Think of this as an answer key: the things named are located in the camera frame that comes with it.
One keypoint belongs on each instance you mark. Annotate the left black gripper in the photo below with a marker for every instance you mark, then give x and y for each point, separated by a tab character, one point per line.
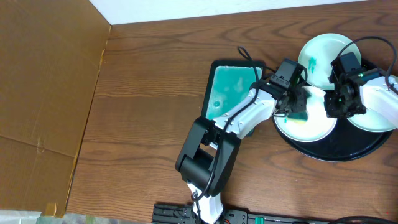
298	101

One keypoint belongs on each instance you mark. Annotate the white plate with green stain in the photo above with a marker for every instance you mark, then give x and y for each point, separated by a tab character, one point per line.
318	125

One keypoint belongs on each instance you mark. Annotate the green yellow sponge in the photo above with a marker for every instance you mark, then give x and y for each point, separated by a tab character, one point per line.
298	118

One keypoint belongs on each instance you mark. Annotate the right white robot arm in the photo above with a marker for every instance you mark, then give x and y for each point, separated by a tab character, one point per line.
365	100

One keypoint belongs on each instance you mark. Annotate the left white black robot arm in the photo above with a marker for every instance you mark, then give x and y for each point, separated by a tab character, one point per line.
209	152

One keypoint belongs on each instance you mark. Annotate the round black serving tray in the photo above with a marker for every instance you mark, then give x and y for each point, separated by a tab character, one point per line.
346	142

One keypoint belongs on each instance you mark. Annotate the black tray with green water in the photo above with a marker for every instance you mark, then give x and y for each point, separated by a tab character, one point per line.
228	90

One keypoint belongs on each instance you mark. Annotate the near mint green plate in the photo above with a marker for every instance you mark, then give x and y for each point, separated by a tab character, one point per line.
371	121

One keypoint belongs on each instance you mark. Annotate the mint green plate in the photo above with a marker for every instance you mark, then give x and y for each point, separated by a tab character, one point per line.
316	56
371	121

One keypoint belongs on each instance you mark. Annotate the far mint green plate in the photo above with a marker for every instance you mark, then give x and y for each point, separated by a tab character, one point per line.
316	56

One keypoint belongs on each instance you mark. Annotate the brown cardboard sheet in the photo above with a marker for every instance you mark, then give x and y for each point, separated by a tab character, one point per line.
51	54

